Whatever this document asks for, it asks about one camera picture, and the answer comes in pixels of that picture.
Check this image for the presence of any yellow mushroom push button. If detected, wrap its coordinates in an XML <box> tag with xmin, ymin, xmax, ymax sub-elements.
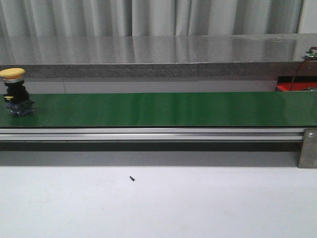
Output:
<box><xmin>0</xmin><ymin>68</ymin><xmax>35</xmax><ymax>117</ymax></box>

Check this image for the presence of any red plastic bin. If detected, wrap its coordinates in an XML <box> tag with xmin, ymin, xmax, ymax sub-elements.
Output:
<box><xmin>276</xmin><ymin>76</ymin><xmax>317</xmax><ymax>91</ymax></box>

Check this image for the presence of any green conveyor belt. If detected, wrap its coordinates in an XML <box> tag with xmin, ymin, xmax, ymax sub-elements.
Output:
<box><xmin>0</xmin><ymin>91</ymin><xmax>317</xmax><ymax>127</ymax></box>

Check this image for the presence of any small green circuit board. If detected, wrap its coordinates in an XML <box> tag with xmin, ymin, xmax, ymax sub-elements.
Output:
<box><xmin>303</xmin><ymin>51</ymin><xmax>317</xmax><ymax>60</ymax></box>

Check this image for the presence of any aluminium conveyor frame rail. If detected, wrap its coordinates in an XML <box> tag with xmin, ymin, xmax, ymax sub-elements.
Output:
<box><xmin>0</xmin><ymin>127</ymin><xmax>305</xmax><ymax>141</ymax></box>

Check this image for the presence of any steel conveyor support bracket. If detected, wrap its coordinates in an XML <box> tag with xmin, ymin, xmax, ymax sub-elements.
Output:
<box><xmin>298</xmin><ymin>128</ymin><xmax>317</xmax><ymax>169</ymax></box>

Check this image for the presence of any white pleated curtain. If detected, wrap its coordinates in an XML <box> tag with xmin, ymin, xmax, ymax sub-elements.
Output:
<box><xmin>0</xmin><ymin>0</ymin><xmax>303</xmax><ymax>37</ymax></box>

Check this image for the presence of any grey stone counter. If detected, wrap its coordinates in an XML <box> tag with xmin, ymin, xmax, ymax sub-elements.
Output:
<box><xmin>0</xmin><ymin>34</ymin><xmax>317</xmax><ymax>94</ymax></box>

